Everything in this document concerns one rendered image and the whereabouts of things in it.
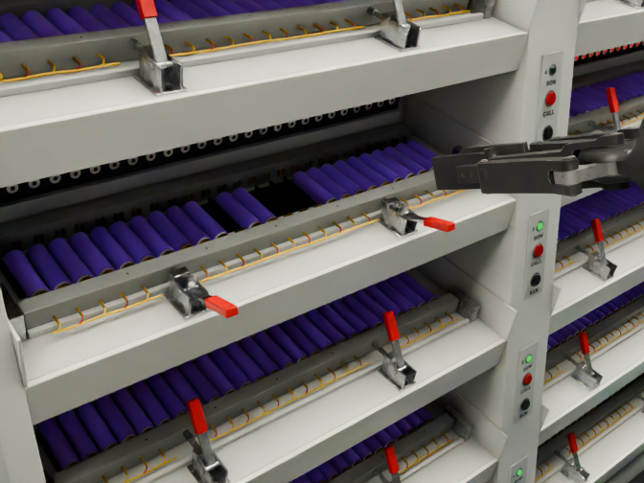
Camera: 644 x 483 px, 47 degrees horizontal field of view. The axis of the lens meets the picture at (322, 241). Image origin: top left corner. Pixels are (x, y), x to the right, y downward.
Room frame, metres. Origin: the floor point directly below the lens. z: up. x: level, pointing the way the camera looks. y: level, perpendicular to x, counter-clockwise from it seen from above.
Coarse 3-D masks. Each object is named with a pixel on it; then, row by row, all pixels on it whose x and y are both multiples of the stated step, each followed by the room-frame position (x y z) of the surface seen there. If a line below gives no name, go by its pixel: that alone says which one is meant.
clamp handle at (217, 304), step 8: (192, 280) 0.59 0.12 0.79; (192, 288) 0.60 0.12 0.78; (200, 296) 0.58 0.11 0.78; (208, 296) 0.58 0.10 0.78; (216, 296) 0.57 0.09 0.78; (208, 304) 0.56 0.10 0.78; (216, 304) 0.55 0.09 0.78; (224, 304) 0.55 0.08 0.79; (232, 304) 0.55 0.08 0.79; (224, 312) 0.54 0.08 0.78; (232, 312) 0.54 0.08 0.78
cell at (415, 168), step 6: (384, 150) 0.91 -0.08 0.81; (390, 150) 0.91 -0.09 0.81; (396, 150) 0.90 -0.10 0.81; (390, 156) 0.90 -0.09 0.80; (396, 156) 0.89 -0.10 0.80; (402, 156) 0.89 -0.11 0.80; (402, 162) 0.88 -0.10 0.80; (408, 162) 0.88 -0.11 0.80; (414, 162) 0.88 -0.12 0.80; (408, 168) 0.87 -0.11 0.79; (414, 168) 0.87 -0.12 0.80; (420, 168) 0.87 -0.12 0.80
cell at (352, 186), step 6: (324, 168) 0.84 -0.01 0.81; (330, 168) 0.84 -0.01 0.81; (330, 174) 0.83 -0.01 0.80; (336, 174) 0.83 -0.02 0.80; (342, 174) 0.83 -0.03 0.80; (336, 180) 0.82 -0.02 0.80; (342, 180) 0.82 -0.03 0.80; (348, 180) 0.82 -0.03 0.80; (342, 186) 0.81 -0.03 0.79; (348, 186) 0.81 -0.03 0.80; (354, 186) 0.81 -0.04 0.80; (354, 192) 0.80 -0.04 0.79
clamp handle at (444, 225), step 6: (402, 210) 0.76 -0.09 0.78; (402, 216) 0.76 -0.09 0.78; (408, 216) 0.75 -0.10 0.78; (414, 216) 0.75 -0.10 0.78; (420, 216) 0.75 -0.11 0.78; (420, 222) 0.74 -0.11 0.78; (426, 222) 0.73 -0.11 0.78; (432, 222) 0.72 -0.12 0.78; (438, 222) 0.71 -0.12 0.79; (444, 222) 0.71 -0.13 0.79; (450, 222) 0.71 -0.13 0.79; (438, 228) 0.71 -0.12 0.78; (444, 228) 0.71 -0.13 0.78; (450, 228) 0.71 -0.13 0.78
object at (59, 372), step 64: (320, 128) 0.90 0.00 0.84; (448, 128) 0.95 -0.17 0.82; (64, 192) 0.70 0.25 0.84; (320, 256) 0.70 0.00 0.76; (384, 256) 0.73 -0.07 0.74; (128, 320) 0.58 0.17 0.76; (192, 320) 0.58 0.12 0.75; (256, 320) 0.63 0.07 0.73; (64, 384) 0.51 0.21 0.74; (128, 384) 0.55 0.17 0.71
